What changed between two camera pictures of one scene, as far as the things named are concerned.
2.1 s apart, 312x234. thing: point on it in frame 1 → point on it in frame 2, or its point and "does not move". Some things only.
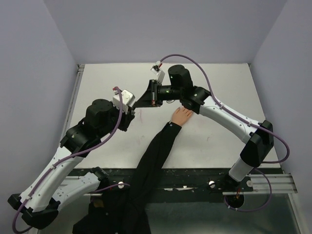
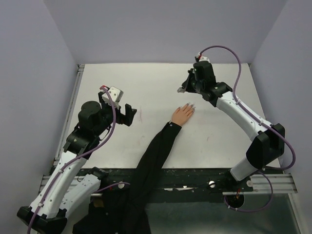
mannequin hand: x=181 y=115 does not move
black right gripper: x=149 y=99 → x=187 y=85
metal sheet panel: x=271 y=213 does not move
